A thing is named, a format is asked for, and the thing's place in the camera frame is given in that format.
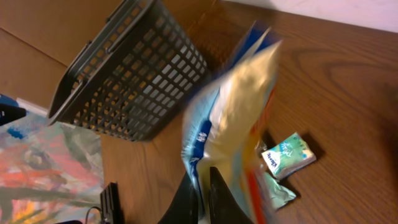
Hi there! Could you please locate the grey plastic mesh basket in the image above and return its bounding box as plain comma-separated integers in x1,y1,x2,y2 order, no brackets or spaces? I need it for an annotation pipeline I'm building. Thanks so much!
47,1,210,141

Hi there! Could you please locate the white blue snack bag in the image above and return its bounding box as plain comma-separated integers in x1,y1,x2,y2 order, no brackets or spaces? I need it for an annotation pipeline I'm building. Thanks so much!
181,23,282,223

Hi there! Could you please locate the teal snack packet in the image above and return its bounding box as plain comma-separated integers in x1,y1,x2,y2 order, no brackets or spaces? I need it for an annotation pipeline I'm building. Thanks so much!
264,172,297,210

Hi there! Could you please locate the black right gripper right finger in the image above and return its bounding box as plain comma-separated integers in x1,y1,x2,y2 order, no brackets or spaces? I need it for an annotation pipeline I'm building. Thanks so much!
208,167,253,224

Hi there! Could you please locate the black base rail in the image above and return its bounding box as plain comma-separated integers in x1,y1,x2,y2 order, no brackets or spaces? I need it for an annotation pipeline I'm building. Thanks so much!
55,182,125,224

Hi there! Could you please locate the colourful painted floor mat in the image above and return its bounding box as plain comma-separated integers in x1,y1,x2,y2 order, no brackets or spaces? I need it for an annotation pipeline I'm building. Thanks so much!
1,95,104,223

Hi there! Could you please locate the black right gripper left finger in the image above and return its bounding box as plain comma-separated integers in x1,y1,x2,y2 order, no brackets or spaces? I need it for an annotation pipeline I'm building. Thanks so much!
158,173,198,224

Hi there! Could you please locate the teal white drink carton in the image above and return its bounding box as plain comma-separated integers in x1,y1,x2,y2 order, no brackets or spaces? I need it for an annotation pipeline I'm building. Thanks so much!
261,133,317,180

